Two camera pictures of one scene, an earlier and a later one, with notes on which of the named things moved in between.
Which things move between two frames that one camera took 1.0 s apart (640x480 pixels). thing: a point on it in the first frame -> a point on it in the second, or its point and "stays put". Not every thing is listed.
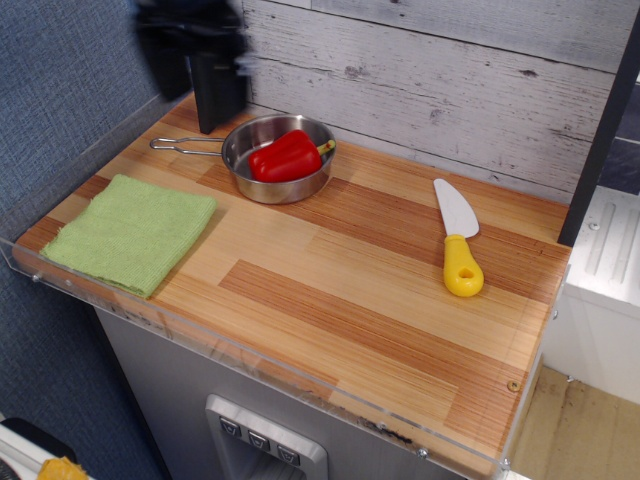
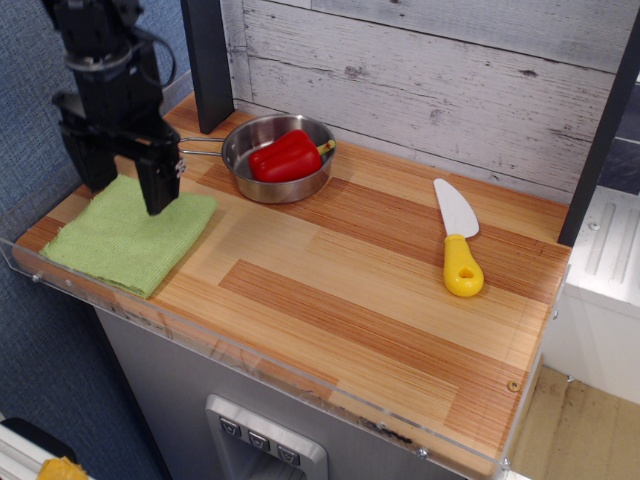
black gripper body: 172,31 -> 115,98
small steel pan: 238,141 stays put
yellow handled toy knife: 462,274 stays put
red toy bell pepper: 287,157 stays put
